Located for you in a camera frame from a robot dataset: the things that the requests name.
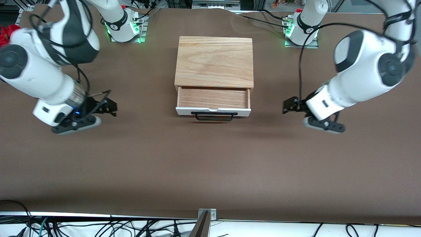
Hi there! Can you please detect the light wooden drawer cabinet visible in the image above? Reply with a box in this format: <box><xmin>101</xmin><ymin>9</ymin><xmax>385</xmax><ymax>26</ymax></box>
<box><xmin>174</xmin><ymin>36</ymin><xmax>255</xmax><ymax>92</ymax></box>

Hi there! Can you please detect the brown table mat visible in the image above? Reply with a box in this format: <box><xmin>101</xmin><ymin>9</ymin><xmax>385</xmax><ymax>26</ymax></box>
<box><xmin>0</xmin><ymin>3</ymin><xmax>421</xmax><ymax>226</ymax></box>

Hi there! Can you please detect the grey power strip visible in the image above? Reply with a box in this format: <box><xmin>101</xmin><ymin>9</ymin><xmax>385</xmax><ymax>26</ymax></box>
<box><xmin>192</xmin><ymin>0</ymin><xmax>241</xmax><ymax>10</ymax></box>

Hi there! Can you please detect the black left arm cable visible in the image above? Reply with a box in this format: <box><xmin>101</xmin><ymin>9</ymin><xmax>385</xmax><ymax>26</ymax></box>
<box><xmin>298</xmin><ymin>0</ymin><xmax>416</xmax><ymax>102</ymax></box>

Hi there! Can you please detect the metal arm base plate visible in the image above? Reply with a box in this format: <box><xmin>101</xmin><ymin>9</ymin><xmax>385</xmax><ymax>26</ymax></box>
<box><xmin>285</xmin><ymin>16</ymin><xmax>319</xmax><ymax>49</ymax></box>
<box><xmin>110</xmin><ymin>15</ymin><xmax>147</xmax><ymax>44</ymax></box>

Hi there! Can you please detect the black cable on mat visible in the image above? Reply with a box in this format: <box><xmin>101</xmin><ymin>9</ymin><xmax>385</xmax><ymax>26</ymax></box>
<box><xmin>230</xmin><ymin>9</ymin><xmax>290</xmax><ymax>28</ymax></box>

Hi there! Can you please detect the silver table edge rail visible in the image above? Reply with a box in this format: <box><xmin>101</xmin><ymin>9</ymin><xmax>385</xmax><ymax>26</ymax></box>
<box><xmin>0</xmin><ymin>211</ymin><xmax>199</xmax><ymax>220</ymax></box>

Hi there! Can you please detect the black looped floor cable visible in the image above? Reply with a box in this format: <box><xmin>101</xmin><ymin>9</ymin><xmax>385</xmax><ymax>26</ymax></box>
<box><xmin>0</xmin><ymin>200</ymin><xmax>33</xmax><ymax>226</ymax></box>

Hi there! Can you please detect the aluminium frame profile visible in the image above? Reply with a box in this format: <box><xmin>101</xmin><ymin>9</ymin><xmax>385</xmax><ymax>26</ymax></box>
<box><xmin>13</xmin><ymin>0</ymin><xmax>37</xmax><ymax>13</ymax></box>

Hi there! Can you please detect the teal floor cable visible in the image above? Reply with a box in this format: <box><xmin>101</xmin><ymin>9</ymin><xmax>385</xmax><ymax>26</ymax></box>
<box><xmin>37</xmin><ymin>217</ymin><xmax>49</xmax><ymax>237</ymax></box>

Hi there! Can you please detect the metal table edge bracket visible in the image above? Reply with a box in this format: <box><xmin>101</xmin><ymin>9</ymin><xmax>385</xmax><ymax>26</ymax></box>
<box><xmin>198</xmin><ymin>208</ymin><xmax>217</xmax><ymax>220</ymax></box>

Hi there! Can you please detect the dark wedge-shaped post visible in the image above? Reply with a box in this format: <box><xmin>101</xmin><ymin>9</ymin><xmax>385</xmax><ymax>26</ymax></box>
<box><xmin>188</xmin><ymin>211</ymin><xmax>211</xmax><ymax>237</ymax></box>

